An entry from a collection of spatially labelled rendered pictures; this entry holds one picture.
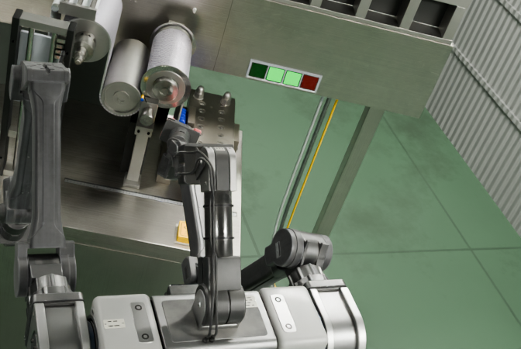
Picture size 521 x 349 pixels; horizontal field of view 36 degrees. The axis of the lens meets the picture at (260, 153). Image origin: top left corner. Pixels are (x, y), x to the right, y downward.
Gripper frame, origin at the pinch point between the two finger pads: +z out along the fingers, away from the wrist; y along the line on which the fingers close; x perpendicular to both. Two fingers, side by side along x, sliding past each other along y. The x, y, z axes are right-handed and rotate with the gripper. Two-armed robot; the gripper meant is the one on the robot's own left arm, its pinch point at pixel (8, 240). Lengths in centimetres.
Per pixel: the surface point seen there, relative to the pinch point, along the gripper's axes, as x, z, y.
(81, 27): -60, -4, -20
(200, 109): -52, 32, -66
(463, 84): -133, 156, -284
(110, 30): -59, -4, -28
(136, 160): -31, 23, -41
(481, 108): -112, 146, -284
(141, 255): -1.7, 27.6, -41.2
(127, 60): -58, 11, -37
